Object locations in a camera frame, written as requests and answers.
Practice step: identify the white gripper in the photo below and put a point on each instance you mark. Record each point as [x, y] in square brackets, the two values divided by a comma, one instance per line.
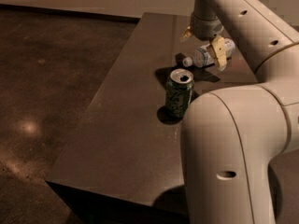
[206, 28]

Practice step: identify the clear blue-label plastic bottle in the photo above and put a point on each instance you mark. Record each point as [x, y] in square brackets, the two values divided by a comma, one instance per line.
[202, 58]

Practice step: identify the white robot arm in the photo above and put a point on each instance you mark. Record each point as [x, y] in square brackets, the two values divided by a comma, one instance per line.
[229, 136]

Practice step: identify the green soda can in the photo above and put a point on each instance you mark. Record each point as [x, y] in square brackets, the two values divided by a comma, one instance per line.
[179, 91]

